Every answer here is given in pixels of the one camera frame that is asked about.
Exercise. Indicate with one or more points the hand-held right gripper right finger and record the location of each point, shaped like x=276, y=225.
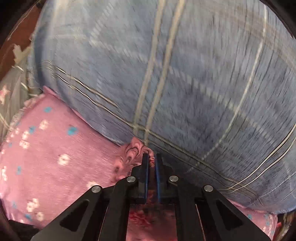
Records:
x=158, y=179

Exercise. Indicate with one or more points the red patterned cloth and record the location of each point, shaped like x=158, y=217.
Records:
x=283, y=223

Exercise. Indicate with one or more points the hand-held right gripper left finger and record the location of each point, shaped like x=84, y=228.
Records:
x=146, y=178

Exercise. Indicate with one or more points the pink flowered cloth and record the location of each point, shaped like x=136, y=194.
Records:
x=57, y=139

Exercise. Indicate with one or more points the grey cloth with pink print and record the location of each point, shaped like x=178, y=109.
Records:
x=9, y=97

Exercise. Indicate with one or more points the blue plaid blanket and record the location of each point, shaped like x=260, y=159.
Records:
x=185, y=81

